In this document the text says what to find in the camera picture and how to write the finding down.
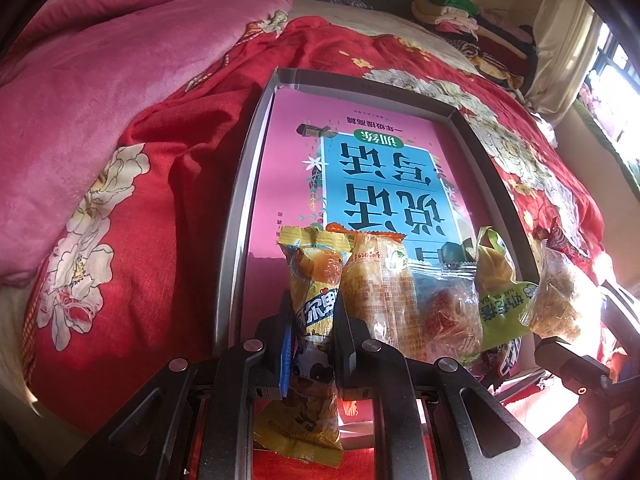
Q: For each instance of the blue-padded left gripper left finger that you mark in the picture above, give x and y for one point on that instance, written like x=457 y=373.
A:
x=273 y=375

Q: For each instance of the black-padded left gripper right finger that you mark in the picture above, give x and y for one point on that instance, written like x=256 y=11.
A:
x=350 y=363

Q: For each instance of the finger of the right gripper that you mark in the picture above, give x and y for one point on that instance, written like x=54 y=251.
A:
x=579 y=374

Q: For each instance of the orange long cracker packet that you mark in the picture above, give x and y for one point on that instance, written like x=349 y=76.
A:
x=377 y=287

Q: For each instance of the clear shredded snack packet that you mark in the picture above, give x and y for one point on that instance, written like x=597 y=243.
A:
x=566 y=303

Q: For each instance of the yellow candy packet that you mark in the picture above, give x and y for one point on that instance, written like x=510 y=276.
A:
x=304 y=424

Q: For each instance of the clear round pastry packet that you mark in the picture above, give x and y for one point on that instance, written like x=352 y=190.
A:
x=447 y=302

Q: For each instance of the green milk stick snack packet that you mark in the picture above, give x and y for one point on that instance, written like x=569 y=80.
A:
x=501 y=311

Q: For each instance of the clear meat floss cake packet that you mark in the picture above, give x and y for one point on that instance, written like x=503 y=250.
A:
x=495 y=267

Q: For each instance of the blue white wafer bar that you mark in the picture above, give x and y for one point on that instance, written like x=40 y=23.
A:
x=500 y=360

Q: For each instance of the red floral quilt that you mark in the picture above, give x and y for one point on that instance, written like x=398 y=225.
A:
x=130 y=283

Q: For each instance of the pink and blue book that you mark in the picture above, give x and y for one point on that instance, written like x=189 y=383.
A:
x=328 y=160

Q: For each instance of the window with metal bars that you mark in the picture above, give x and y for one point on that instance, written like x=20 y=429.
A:
x=613 y=98

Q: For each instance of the pile of folded clothes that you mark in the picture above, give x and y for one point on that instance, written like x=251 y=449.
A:
x=504 y=53

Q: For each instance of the pink plush blanket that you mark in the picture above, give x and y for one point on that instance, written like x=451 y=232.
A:
x=74 y=79

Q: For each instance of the beige curtain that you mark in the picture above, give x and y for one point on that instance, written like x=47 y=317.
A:
x=567 y=34

